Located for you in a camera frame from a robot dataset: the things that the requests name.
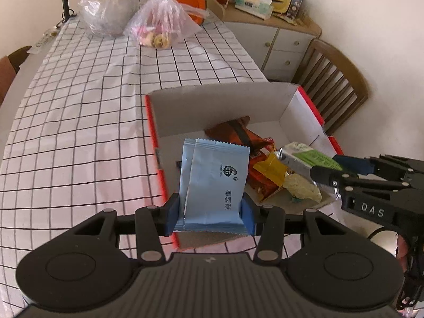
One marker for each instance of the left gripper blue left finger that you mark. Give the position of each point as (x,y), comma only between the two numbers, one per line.
(151,223)

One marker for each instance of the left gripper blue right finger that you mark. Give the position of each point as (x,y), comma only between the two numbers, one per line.
(267,222)

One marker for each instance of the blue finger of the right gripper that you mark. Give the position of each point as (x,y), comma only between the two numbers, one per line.
(342,179)
(363,166)

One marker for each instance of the cream patterned snack packet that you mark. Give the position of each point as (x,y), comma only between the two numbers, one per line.
(301,188)

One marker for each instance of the light blue snack packet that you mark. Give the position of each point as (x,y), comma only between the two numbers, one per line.
(212,181)

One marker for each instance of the green white snack packet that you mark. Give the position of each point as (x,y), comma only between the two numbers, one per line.
(308,160)

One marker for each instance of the red orange snack packet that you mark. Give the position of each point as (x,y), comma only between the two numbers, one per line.
(266,172)

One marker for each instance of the red cardboard box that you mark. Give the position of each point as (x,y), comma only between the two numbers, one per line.
(280,111)

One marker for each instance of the wooden slatted chair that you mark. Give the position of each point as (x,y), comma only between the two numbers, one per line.
(332,82)

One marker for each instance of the white checkered tablecloth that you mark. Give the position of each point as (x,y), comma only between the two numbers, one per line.
(80,141)

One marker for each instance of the white sideboard cabinet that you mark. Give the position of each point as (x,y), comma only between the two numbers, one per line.
(276,46)

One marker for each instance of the yellow tissue holder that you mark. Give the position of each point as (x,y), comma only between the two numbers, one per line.
(280,6)

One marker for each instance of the tissue box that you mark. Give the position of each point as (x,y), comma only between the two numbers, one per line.
(260,8)

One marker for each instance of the pink clear snack bag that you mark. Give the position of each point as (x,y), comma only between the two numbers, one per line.
(161,24)

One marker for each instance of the wooden chair with pink cloth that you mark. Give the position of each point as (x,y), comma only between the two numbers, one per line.
(9,67)

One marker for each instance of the large clear plastic bag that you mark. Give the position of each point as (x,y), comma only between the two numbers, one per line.
(107,18)

